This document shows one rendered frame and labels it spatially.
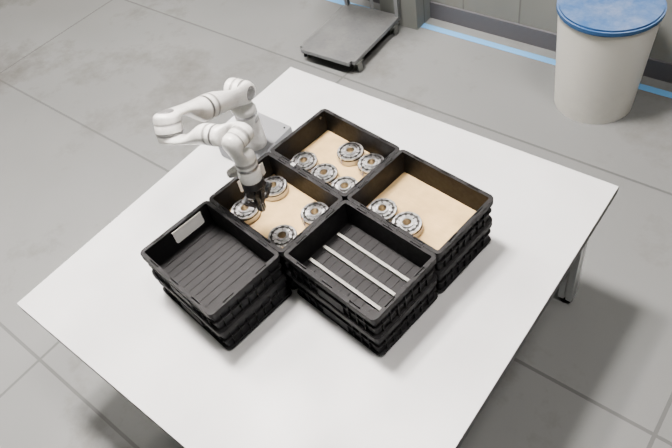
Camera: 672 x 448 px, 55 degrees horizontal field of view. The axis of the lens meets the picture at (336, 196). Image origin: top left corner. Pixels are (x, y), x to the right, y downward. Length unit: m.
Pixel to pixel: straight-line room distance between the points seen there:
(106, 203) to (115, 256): 1.33
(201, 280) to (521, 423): 1.37
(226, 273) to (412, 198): 0.70
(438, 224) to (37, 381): 2.05
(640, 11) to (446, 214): 1.74
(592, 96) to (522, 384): 1.63
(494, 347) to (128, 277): 1.34
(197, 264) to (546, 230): 1.22
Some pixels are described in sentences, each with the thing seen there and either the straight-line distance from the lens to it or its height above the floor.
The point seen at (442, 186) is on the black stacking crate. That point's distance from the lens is 2.28.
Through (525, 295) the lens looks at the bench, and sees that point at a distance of 2.20.
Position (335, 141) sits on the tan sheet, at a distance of 2.54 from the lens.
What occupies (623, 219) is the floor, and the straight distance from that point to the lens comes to 3.38.
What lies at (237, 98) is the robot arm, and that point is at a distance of 2.41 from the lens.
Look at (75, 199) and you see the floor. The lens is 4.06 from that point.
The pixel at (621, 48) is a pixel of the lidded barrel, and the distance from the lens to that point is 3.50.
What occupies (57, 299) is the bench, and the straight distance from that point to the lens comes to 2.61.
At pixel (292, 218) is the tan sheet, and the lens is 2.30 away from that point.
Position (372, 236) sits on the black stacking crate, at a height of 0.83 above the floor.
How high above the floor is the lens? 2.53
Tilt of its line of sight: 47 degrees down
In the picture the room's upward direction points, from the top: 12 degrees counter-clockwise
